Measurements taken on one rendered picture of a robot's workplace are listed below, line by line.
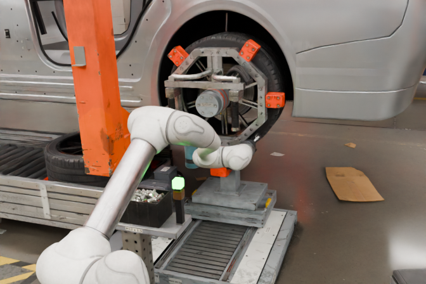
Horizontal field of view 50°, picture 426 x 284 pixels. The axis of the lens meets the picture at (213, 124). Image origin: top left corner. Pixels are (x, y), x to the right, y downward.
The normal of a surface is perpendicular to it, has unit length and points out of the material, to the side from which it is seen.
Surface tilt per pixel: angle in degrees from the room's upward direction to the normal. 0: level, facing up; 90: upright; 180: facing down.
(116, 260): 10
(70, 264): 32
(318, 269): 0
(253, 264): 0
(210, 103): 90
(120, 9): 90
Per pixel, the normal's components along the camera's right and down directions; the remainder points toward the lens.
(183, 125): -0.22, -0.21
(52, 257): -0.29, -0.66
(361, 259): -0.04, -0.96
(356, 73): -0.34, 0.29
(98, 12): 0.94, 0.07
